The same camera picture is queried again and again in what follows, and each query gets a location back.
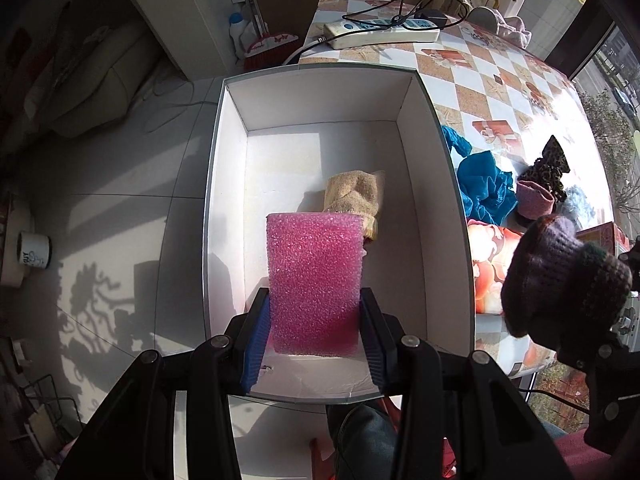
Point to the white detergent bottle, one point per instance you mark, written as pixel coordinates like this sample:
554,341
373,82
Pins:
237,32

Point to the orange cardboard box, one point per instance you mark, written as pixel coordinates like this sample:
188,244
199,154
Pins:
600,237

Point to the white printed mug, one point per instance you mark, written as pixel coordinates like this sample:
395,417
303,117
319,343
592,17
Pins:
35,250

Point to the white round container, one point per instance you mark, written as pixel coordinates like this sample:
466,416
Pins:
10,250

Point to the blue crinkled cloth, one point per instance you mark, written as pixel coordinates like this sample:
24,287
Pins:
482,185

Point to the dark knitted hat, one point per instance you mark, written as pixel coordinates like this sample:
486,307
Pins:
555,270

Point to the white power strip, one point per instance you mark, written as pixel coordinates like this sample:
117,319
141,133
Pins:
380,32

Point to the beige towel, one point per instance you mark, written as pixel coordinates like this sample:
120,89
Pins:
352,195

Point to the light blue fluffy scrunchie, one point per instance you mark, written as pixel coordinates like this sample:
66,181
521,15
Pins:
580,200

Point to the leopard print scrunchie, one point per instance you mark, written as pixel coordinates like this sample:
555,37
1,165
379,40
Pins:
547,170

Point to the person's leg in jeans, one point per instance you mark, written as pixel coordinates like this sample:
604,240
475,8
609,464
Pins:
362,445

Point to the black power adapter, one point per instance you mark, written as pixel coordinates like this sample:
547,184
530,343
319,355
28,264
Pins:
435,19

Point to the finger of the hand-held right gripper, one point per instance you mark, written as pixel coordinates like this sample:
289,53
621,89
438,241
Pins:
607,385
631,272

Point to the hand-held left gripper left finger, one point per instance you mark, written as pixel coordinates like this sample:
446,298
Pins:
252,345

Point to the red broom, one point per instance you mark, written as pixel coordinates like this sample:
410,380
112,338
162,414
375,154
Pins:
270,50

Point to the person's pink garment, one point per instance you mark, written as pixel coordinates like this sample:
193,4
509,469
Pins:
600,460

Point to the pink knitted band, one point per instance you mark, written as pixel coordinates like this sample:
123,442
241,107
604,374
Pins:
535,200

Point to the checkered printed tablecloth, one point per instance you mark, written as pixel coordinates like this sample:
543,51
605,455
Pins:
480,75

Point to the pink foam sponge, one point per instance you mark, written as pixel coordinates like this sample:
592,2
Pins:
315,280

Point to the pink fluffy cloth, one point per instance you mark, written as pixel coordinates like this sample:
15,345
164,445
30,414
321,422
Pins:
515,27

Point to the white cardboard box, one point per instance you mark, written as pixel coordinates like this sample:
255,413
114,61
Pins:
280,170

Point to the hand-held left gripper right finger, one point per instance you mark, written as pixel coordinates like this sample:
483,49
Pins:
373,345

